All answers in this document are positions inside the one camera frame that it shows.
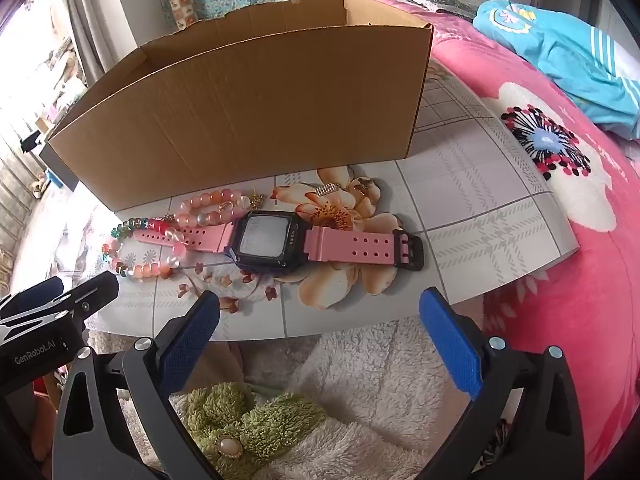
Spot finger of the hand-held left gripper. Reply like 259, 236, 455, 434
0, 275, 66, 313
0, 271, 120, 333

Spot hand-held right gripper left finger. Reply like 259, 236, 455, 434
52, 290, 221, 480

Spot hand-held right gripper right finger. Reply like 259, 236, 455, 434
415, 287, 586, 480

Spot multicolour bead bracelet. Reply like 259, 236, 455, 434
101, 216, 187, 281

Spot pink strap smartwatch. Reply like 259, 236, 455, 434
135, 210, 425, 275

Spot pink bead bracelet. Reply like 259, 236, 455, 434
176, 187, 252, 228

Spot brown cardboard box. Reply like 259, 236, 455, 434
47, 0, 433, 211

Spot white fluffy blanket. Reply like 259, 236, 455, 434
85, 315, 481, 480

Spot green plush bow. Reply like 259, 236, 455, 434
185, 382, 328, 466

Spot grey cabinet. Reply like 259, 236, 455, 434
37, 142, 78, 191

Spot floral plaid tablecloth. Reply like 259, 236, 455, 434
50, 57, 581, 341

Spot pink floral blanket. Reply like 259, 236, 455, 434
360, 0, 640, 480

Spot grey curtain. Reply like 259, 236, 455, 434
55, 0, 108, 86

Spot patterned tall box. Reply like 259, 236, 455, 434
166, 0, 198, 31

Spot blue striped garment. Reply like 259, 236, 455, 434
472, 0, 640, 140

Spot grey lace cloth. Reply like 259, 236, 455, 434
390, 0, 478, 18

